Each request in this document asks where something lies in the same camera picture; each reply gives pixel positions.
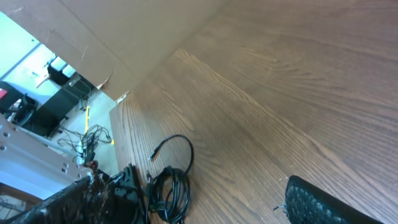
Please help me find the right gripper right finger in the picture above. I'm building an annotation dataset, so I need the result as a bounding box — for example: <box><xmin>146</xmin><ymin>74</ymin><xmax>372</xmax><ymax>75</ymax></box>
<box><xmin>273</xmin><ymin>175</ymin><xmax>382</xmax><ymax>224</ymax></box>

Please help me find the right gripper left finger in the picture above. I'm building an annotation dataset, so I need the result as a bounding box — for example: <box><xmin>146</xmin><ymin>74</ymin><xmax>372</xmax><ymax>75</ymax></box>
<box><xmin>3</xmin><ymin>175</ymin><xmax>106</xmax><ymax>224</ymax></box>

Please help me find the black usb cable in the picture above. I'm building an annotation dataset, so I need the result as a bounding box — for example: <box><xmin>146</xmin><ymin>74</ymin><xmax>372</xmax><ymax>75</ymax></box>
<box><xmin>147</xmin><ymin>134</ymin><xmax>195</xmax><ymax>175</ymax></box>

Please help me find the black office furniture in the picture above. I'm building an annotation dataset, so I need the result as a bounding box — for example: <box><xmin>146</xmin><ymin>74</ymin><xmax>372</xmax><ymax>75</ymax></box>
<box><xmin>1</xmin><ymin>57</ymin><xmax>95</xmax><ymax>137</ymax></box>

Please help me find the cardboard back panel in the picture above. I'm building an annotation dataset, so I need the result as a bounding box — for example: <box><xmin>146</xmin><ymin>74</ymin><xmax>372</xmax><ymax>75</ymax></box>
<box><xmin>1</xmin><ymin>0</ymin><xmax>224</xmax><ymax>100</ymax></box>

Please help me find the floor cable bundle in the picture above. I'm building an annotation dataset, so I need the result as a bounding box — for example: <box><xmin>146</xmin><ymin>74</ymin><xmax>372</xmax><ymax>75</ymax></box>
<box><xmin>57</xmin><ymin>124</ymin><xmax>113</xmax><ymax>162</ymax></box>

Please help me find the white metal frame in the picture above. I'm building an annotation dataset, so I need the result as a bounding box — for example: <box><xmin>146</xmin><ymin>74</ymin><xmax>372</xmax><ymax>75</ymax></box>
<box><xmin>1</xmin><ymin>117</ymin><xmax>92</xmax><ymax>199</ymax></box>

